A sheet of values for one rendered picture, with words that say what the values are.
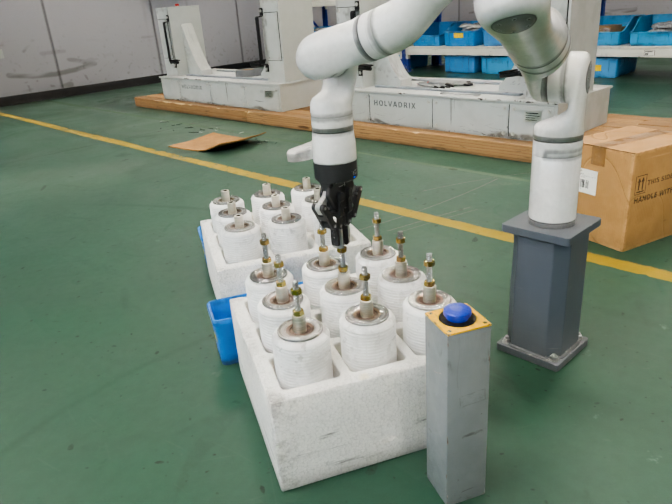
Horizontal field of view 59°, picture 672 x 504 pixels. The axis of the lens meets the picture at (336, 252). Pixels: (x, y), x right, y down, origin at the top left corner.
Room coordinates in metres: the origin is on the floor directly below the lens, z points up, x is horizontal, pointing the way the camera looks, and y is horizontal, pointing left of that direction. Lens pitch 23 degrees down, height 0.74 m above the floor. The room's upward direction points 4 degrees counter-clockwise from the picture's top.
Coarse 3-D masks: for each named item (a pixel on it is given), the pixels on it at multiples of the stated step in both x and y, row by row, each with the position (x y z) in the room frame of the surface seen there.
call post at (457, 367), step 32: (448, 352) 0.70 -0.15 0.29; (480, 352) 0.71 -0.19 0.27; (448, 384) 0.70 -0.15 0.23; (480, 384) 0.71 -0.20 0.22; (448, 416) 0.70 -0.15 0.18; (480, 416) 0.71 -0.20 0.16; (448, 448) 0.70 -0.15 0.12; (480, 448) 0.71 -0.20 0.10; (448, 480) 0.70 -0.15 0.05; (480, 480) 0.71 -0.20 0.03
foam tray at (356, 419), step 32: (320, 320) 1.03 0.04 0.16; (256, 352) 0.90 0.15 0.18; (256, 384) 0.88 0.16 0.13; (320, 384) 0.79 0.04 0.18; (352, 384) 0.79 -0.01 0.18; (384, 384) 0.81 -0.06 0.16; (416, 384) 0.83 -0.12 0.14; (256, 416) 0.95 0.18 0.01; (288, 416) 0.76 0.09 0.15; (320, 416) 0.78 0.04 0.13; (352, 416) 0.79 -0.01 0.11; (384, 416) 0.81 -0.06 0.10; (416, 416) 0.83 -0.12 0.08; (288, 448) 0.76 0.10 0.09; (320, 448) 0.77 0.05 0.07; (352, 448) 0.79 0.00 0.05; (384, 448) 0.81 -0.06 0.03; (416, 448) 0.82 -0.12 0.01; (288, 480) 0.76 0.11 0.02
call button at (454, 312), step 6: (450, 306) 0.75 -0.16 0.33; (456, 306) 0.75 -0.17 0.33; (462, 306) 0.74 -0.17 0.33; (468, 306) 0.74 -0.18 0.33; (444, 312) 0.74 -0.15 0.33; (450, 312) 0.73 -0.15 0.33; (456, 312) 0.73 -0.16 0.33; (462, 312) 0.73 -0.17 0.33; (468, 312) 0.73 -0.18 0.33; (450, 318) 0.73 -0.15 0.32; (456, 318) 0.72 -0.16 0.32; (462, 318) 0.72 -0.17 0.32; (468, 318) 0.73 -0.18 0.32
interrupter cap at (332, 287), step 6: (330, 282) 1.01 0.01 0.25; (336, 282) 1.01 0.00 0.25; (354, 282) 1.01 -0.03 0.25; (360, 282) 1.01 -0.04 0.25; (330, 288) 0.99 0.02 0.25; (336, 288) 0.99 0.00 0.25; (348, 288) 0.99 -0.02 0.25; (354, 288) 0.98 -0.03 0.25; (360, 288) 0.98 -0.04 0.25; (336, 294) 0.96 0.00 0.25; (342, 294) 0.96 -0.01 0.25; (348, 294) 0.96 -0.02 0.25
